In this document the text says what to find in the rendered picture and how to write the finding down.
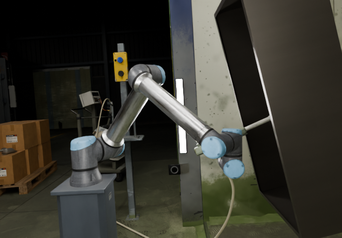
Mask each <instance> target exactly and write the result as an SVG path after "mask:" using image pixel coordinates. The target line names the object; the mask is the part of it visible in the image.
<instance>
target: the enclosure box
mask: <svg viewBox="0 0 342 238"><path fill-rule="evenodd" d="M214 17H215V21H216V25H217V29H218V33H219V37H220V41H221V45H222V49H223V53H224V57H225V61H226V65H227V69H228V72H229V75H230V79H231V83H232V87H233V91H234V95H235V99H236V103H237V107H238V111H239V115H240V119H241V123H242V126H243V127H247V126H249V125H251V124H253V123H256V122H258V121H260V120H262V119H264V118H267V117H268V116H270V119H271V120H270V121H268V122H266V123H264V124H262V125H259V126H257V127H255V128H253V129H250V130H248V131H247V133H248V134H247V135H245V139H246V142H247V146H248V150H249V154H250V158H251V162H252V166H253V170H254V174H255V178H256V182H257V185H258V189H259V193H260V194H261V195H262V196H263V197H264V198H265V199H266V201H267V202H268V203H269V204H270V205H271V206H272V207H273V208H274V210H275V211H276V212H277V213H278V214H279V215H280V216H281V218H282V219H283V220H284V221H285V222H286V223H287V224H288V226H289V227H290V228H291V229H292V230H293V232H294V233H295V234H296V235H297V236H298V237H299V238H322V237H326V236H330V235H334V234H338V233H342V51H341V47H340V42H339V38H338V34H337V29H336V25H335V20H334V16H333V12H332V7H331V3H330V0H221V2H220V4H219V6H218V8H217V10H216V12H215V14H214Z"/></svg>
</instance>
